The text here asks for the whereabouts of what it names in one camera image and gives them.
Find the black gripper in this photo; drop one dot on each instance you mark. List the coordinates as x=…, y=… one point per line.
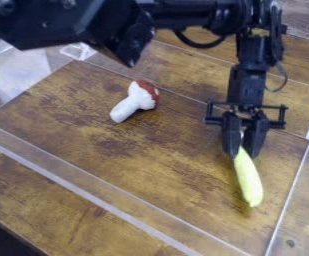
x=244, y=110

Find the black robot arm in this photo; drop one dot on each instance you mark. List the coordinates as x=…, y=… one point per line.
x=119, y=26

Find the red white toy mushroom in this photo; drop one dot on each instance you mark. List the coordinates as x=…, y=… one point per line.
x=143, y=98

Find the clear acrylic triangular bracket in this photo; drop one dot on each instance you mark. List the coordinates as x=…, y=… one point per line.
x=78, y=51

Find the clear acrylic enclosure wall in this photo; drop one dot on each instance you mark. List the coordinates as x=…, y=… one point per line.
x=156, y=167

